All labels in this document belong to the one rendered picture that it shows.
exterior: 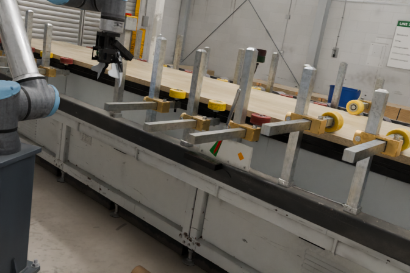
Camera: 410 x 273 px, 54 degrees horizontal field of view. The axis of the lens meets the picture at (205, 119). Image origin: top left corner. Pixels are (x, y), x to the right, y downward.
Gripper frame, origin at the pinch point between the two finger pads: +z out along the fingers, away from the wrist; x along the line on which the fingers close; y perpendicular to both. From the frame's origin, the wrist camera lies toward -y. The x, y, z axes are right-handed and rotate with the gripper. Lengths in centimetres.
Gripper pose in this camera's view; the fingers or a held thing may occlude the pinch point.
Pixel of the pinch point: (110, 83)
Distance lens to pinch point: 163.6
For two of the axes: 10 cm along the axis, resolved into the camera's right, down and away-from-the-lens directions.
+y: -6.8, 0.4, -7.3
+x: 7.2, 2.6, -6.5
